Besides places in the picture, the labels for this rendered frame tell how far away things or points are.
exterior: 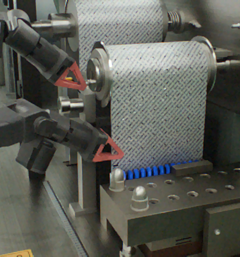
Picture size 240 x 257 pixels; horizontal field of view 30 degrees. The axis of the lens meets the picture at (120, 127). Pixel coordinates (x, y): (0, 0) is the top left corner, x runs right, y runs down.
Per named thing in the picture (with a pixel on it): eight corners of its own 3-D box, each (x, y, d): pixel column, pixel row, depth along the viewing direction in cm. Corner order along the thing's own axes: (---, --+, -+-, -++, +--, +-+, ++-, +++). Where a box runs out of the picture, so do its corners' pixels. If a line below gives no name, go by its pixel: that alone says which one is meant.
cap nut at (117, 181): (106, 185, 97) (106, 166, 96) (122, 183, 99) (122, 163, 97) (112, 193, 94) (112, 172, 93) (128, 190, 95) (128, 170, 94)
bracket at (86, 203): (67, 207, 115) (62, 90, 106) (91, 203, 117) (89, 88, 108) (72, 217, 111) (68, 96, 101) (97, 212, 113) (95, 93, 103)
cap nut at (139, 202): (127, 204, 89) (127, 183, 88) (144, 201, 91) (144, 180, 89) (134, 213, 86) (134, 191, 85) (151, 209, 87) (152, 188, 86)
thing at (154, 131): (111, 179, 104) (110, 101, 98) (200, 164, 112) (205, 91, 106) (112, 179, 103) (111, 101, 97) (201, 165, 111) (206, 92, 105)
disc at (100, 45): (89, 97, 110) (89, 35, 105) (92, 97, 111) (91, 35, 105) (110, 116, 97) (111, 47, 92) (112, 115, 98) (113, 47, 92)
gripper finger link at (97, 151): (119, 172, 101) (84, 158, 96) (108, 161, 107) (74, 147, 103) (134, 145, 100) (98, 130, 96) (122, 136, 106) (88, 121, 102)
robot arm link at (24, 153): (42, 116, 84) (13, 100, 89) (15, 172, 85) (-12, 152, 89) (79, 129, 94) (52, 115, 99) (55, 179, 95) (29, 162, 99)
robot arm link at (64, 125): (47, 110, 90) (41, 104, 95) (33, 141, 91) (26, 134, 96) (77, 123, 93) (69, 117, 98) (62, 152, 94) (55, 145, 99)
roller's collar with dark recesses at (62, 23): (47, 37, 123) (46, 12, 121) (69, 35, 125) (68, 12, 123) (53, 39, 117) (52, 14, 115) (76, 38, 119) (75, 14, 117)
